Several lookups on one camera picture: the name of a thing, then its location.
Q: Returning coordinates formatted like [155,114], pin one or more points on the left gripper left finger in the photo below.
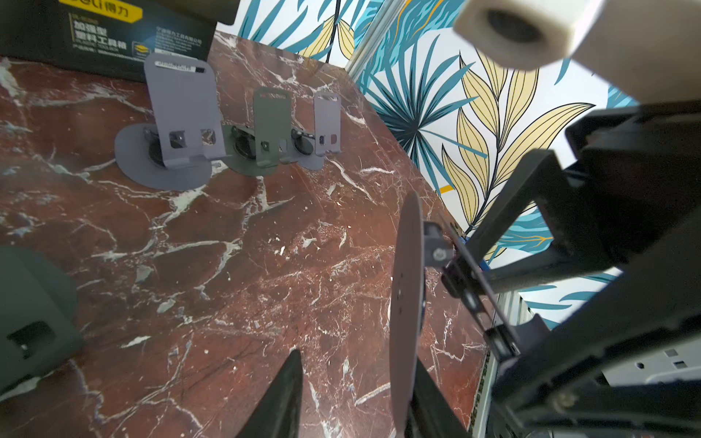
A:
[278,412]

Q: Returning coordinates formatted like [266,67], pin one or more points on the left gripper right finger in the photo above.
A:
[429,415]

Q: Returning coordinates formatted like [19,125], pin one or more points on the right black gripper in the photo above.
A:
[626,212]

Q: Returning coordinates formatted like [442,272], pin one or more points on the lavender stand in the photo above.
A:
[176,152]
[420,245]
[309,150]

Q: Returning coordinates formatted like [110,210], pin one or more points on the dark grey stand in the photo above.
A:
[257,151]
[38,304]

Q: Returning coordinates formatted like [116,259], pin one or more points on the yellow black toolbox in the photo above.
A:
[110,37]

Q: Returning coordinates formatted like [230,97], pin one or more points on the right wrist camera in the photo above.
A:
[650,50]

